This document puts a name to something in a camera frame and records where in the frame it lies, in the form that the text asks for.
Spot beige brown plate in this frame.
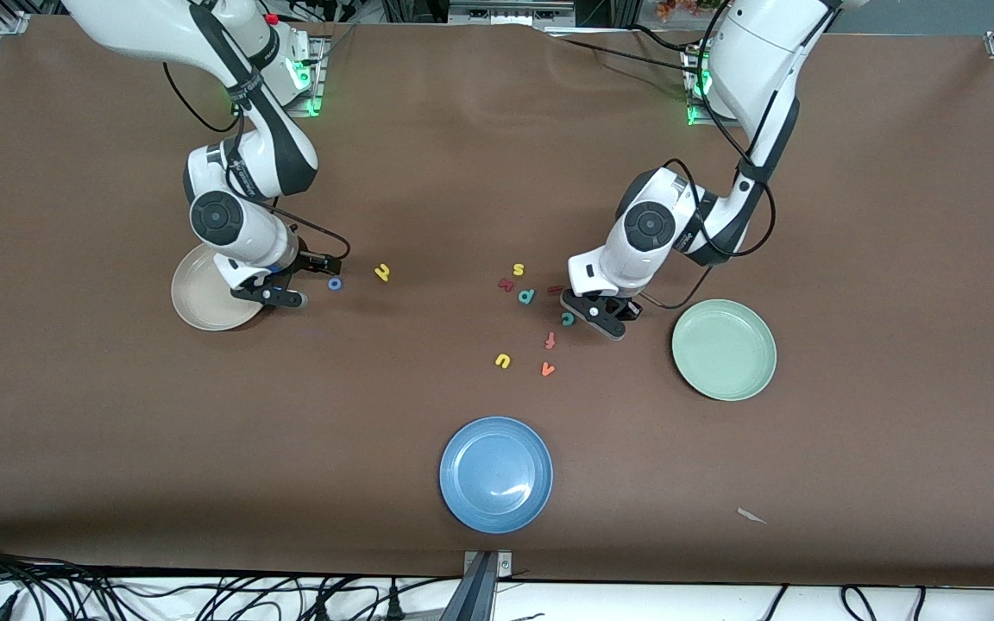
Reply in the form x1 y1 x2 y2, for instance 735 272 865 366
171 241 267 332

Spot green plate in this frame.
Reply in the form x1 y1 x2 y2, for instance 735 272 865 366
671 298 778 402

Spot blue plate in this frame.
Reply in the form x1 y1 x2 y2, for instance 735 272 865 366
439 417 554 535

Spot orange dried flowers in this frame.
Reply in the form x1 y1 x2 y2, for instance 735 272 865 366
657 0 718 22

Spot aluminium profile beam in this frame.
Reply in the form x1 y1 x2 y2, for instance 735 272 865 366
438 552 498 621

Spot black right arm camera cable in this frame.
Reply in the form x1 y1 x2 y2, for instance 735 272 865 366
162 60 351 264

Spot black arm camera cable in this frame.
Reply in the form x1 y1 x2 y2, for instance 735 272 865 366
639 0 778 311
162 60 351 264

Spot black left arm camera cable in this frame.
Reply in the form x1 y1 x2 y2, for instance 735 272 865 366
639 0 778 311

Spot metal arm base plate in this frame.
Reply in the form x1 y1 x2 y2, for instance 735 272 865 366
231 34 327 118
685 47 727 129

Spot metal bracket with bolt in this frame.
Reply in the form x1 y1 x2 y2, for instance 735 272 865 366
462 549 514 580

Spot metal frame bar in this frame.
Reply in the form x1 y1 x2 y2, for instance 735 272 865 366
448 0 576 27

